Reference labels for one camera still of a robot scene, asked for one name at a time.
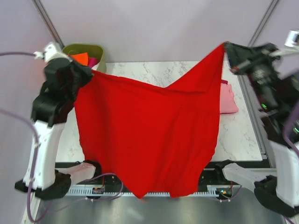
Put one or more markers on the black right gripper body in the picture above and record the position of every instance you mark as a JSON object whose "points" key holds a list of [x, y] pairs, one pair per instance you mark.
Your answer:
{"points": [[256, 64]]}

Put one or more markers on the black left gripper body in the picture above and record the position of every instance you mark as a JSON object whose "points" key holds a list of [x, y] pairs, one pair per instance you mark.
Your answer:
{"points": [[82, 77]]}

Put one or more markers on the red t-shirt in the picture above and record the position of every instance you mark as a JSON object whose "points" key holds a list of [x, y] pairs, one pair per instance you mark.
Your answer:
{"points": [[153, 138]]}

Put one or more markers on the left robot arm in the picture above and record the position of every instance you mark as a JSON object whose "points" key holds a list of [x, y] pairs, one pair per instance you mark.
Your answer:
{"points": [[50, 109]]}

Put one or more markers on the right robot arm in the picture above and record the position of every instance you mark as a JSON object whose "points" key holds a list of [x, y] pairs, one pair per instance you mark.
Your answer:
{"points": [[280, 99]]}

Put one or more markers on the orange t-shirt in bin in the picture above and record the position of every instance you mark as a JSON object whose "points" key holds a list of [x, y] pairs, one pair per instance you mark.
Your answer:
{"points": [[81, 58]]}

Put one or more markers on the magenta t-shirt in bin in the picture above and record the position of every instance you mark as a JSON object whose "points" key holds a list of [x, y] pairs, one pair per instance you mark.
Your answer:
{"points": [[92, 61]]}

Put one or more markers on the olive green plastic bin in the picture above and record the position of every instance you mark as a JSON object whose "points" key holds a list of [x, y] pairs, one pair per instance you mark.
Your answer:
{"points": [[92, 50]]}

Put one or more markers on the folded pink t-shirt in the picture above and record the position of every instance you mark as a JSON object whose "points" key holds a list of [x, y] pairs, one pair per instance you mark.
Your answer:
{"points": [[227, 102]]}

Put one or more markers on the aluminium rail right of table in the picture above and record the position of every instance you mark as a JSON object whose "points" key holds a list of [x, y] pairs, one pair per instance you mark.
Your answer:
{"points": [[255, 118]]}

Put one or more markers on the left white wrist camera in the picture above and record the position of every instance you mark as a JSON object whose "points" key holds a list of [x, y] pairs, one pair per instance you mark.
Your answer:
{"points": [[51, 51]]}

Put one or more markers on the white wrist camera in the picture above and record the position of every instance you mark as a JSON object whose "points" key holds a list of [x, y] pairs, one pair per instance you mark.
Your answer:
{"points": [[51, 51], [288, 44]]}

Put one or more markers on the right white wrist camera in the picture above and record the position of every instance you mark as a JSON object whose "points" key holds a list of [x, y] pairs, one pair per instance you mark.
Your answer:
{"points": [[288, 44]]}

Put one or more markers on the right aluminium frame post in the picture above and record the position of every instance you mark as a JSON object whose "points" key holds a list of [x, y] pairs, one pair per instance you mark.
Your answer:
{"points": [[266, 16]]}

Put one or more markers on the aluminium frame post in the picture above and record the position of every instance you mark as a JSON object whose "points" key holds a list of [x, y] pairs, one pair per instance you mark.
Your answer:
{"points": [[266, 16], [47, 21]]}

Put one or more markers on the left aluminium frame post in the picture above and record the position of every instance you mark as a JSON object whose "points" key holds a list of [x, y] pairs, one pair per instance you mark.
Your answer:
{"points": [[47, 21]]}

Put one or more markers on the grey slotted cable duct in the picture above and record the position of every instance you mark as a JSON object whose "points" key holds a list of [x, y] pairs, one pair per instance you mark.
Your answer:
{"points": [[92, 191]]}

